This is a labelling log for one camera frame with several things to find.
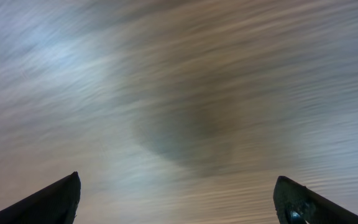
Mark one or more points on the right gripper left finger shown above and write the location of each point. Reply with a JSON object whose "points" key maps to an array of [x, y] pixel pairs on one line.
{"points": [[54, 204]]}

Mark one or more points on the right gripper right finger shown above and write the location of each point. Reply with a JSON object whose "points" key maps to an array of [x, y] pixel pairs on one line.
{"points": [[296, 204]]}

